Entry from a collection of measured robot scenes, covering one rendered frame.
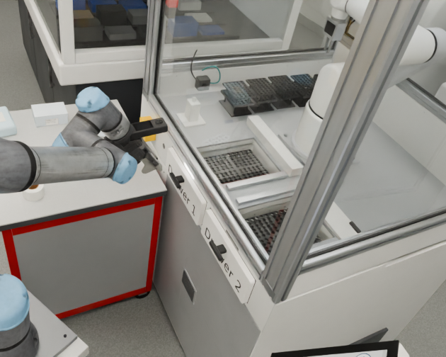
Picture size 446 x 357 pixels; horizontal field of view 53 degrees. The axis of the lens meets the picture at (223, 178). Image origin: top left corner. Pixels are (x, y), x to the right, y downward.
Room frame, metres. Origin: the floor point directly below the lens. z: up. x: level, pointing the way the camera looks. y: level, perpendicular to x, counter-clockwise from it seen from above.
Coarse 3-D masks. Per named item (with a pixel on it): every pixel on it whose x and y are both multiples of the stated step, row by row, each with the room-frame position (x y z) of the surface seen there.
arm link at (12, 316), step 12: (0, 276) 0.55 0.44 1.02; (12, 276) 0.56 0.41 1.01; (0, 288) 0.52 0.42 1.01; (12, 288) 0.53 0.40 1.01; (24, 288) 0.54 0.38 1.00; (0, 300) 0.49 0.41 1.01; (12, 300) 0.50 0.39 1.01; (24, 300) 0.51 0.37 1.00; (0, 312) 0.47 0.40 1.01; (12, 312) 0.48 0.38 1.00; (24, 312) 0.50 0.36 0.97; (0, 324) 0.45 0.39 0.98; (12, 324) 0.47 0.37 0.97; (24, 324) 0.49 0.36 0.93; (0, 336) 0.45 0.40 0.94; (12, 336) 0.47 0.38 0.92; (0, 348) 0.45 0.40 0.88
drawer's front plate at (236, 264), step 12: (204, 216) 0.99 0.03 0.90; (204, 228) 0.98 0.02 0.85; (216, 228) 0.93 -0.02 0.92; (216, 240) 0.91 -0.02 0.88; (228, 240) 0.89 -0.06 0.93; (228, 252) 0.86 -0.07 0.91; (228, 264) 0.84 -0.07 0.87; (240, 264) 0.81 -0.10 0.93; (228, 276) 0.83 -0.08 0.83; (240, 276) 0.79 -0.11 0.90; (252, 276) 0.78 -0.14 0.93; (240, 288) 0.78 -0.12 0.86; (252, 288) 0.77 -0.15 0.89; (240, 300) 0.77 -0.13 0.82
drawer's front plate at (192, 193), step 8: (168, 152) 1.24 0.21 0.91; (168, 160) 1.23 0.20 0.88; (176, 160) 1.19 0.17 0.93; (176, 168) 1.17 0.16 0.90; (184, 168) 1.16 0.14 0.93; (168, 176) 1.22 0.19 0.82; (184, 176) 1.12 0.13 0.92; (184, 184) 1.12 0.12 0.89; (192, 184) 1.09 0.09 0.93; (192, 192) 1.07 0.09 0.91; (184, 200) 1.10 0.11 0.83; (192, 200) 1.06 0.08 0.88; (200, 200) 1.02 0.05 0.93; (192, 208) 1.05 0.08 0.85; (200, 208) 1.01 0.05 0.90; (192, 216) 1.05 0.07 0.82; (200, 216) 1.01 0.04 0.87; (200, 224) 1.02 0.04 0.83
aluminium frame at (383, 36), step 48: (384, 0) 0.73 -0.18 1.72; (384, 48) 0.70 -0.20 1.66; (144, 96) 1.49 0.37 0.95; (336, 96) 0.75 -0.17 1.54; (336, 144) 0.71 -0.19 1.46; (336, 192) 0.71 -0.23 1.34; (240, 240) 0.85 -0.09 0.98; (288, 240) 0.73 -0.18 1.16; (384, 240) 0.88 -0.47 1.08; (432, 240) 1.04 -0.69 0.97; (288, 288) 0.71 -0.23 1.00
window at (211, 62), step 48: (192, 0) 1.29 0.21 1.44; (240, 0) 1.09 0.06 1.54; (288, 0) 0.94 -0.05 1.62; (336, 0) 0.84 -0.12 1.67; (192, 48) 1.26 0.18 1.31; (240, 48) 1.05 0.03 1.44; (288, 48) 0.91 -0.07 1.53; (336, 48) 0.80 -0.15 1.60; (192, 96) 1.22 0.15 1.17; (240, 96) 1.01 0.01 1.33; (288, 96) 0.87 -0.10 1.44; (192, 144) 1.18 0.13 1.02; (240, 144) 0.97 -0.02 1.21; (288, 144) 0.83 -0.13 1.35; (240, 192) 0.93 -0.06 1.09; (288, 192) 0.79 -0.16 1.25
